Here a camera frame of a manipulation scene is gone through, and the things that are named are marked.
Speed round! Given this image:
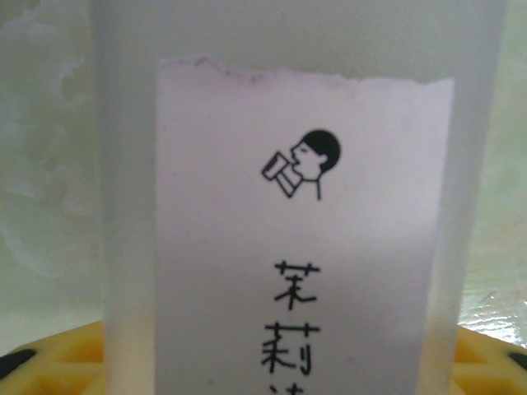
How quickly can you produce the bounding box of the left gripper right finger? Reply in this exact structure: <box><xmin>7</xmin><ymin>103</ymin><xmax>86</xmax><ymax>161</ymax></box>
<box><xmin>452</xmin><ymin>327</ymin><xmax>527</xmax><ymax>395</ymax></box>

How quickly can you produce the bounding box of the frosted bottle white paper label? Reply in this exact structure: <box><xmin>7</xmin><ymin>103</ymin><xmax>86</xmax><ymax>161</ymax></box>
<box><xmin>91</xmin><ymin>0</ymin><xmax>508</xmax><ymax>395</ymax></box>

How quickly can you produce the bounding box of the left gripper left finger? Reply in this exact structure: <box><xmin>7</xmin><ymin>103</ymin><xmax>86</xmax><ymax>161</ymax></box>
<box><xmin>0</xmin><ymin>320</ymin><xmax>107</xmax><ymax>395</ymax></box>

